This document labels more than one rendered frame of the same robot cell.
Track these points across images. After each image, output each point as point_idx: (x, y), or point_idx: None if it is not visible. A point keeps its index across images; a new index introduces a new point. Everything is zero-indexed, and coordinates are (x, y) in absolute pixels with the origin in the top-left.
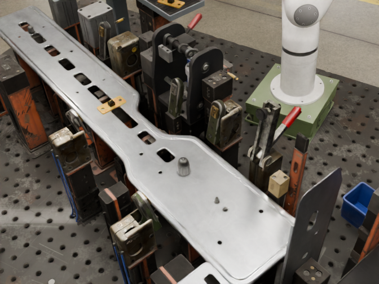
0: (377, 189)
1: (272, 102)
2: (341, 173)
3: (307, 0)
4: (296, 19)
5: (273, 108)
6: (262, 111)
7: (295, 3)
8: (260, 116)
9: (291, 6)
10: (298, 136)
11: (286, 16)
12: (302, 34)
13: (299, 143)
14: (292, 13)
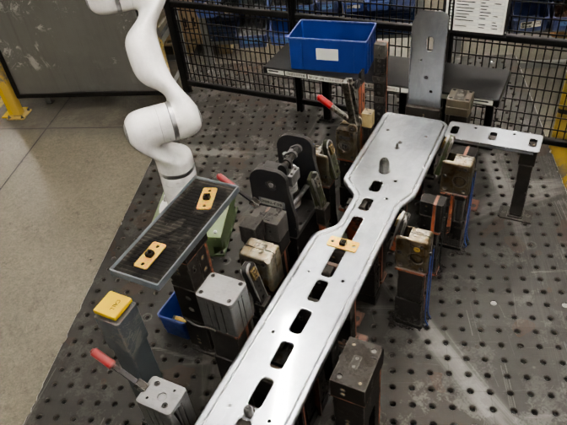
0: (381, 45)
1: (344, 81)
2: (415, 16)
3: (193, 102)
4: (202, 121)
5: (351, 78)
6: (358, 80)
7: (195, 110)
8: (359, 84)
9: (196, 115)
10: (362, 72)
11: (194, 131)
12: (184, 147)
13: (363, 77)
14: (200, 119)
